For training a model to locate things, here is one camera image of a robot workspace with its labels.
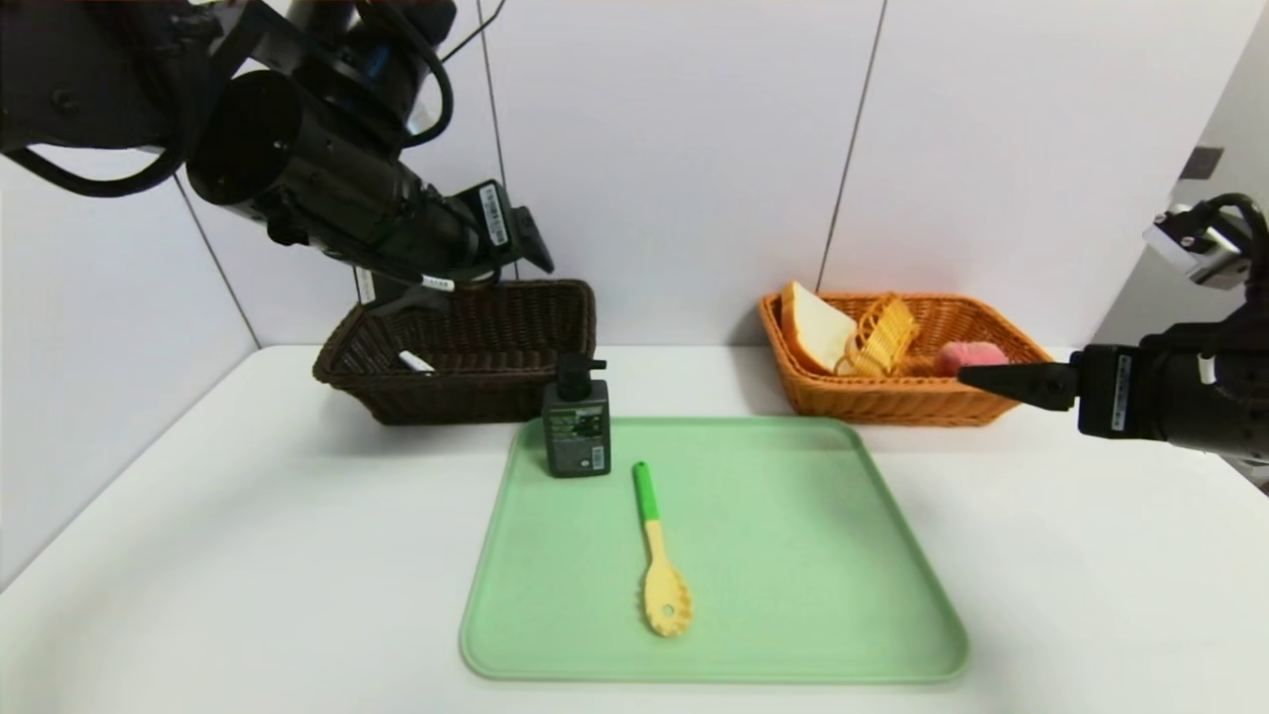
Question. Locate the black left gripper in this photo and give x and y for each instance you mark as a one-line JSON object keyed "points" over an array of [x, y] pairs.
{"points": [[496, 220]]}

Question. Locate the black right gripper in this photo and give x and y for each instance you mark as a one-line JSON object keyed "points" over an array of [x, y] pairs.
{"points": [[1110, 390]]}

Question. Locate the red peach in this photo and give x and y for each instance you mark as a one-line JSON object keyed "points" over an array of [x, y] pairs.
{"points": [[977, 355]]}

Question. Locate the white marker pen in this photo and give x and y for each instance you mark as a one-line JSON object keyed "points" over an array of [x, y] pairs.
{"points": [[416, 362]]}

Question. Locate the dark soap dispenser bottle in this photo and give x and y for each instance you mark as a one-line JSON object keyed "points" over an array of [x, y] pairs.
{"points": [[575, 436]]}

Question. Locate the white bread slice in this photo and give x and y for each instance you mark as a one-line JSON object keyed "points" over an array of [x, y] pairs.
{"points": [[813, 332]]}

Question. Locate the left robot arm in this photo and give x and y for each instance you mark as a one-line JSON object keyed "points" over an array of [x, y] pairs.
{"points": [[79, 79]]}

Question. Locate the dark brown wicker basket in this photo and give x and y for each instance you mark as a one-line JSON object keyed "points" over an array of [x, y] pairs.
{"points": [[476, 397]]}

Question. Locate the orange wicker basket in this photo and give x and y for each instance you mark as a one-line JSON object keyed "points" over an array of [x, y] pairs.
{"points": [[892, 407]]}

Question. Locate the light green plastic tray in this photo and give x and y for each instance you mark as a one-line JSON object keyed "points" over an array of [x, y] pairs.
{"points": [[793, 615]]}

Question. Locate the green yellow pasta spoon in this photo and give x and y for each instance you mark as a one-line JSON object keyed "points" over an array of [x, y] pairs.
{"points": [[666, 595]]}

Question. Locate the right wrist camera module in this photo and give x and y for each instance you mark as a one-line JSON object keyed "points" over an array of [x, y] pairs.
{"points": [[1190, 248]]}

